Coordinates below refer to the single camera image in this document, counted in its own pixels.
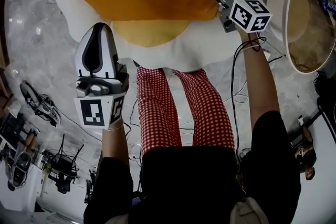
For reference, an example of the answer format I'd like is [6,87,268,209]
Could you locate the white egg-shaped floor cushion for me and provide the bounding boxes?
[55,0,263,73]

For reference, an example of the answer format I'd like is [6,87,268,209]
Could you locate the person's black shirt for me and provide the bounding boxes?
[83,110,302,224]

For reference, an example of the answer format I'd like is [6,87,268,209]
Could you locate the grey right shoulder strap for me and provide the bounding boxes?
[228,196,266,224]

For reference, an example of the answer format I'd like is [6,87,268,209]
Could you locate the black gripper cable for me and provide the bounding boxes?
[230,36,267,155]
[123,97,144,140]

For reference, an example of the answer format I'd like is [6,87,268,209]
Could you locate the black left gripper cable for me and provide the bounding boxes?
[123,97,144,140]

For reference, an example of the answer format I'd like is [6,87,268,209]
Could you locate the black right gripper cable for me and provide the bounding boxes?
[230,36,267,155]

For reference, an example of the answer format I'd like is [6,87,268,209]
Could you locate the person's left hand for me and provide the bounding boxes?
[119,72,130,93]

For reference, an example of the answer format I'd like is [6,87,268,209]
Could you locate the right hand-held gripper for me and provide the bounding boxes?
[202,0,273,34]

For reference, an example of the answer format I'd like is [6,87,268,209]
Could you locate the blue label bottle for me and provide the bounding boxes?
[322,0,336,15]

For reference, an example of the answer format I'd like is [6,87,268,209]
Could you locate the clear plastic cup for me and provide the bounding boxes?
[6,99,22,116]

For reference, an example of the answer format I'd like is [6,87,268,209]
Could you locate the round white side table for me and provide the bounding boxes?
[256,0,336,74]

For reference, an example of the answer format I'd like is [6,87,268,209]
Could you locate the person's left forearm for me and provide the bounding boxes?
[101,119,130,163]

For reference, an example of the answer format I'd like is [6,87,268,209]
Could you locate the red checked trousers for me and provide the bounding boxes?
[136,65,235,158]

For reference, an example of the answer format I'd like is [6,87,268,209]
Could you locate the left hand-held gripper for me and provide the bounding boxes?
[73,23,128,129]

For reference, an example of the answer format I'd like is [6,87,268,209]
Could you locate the person's right forearm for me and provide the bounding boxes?
[236,30,280,126]

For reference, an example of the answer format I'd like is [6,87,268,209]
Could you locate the black metal chair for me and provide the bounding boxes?
[49,133,85,195]

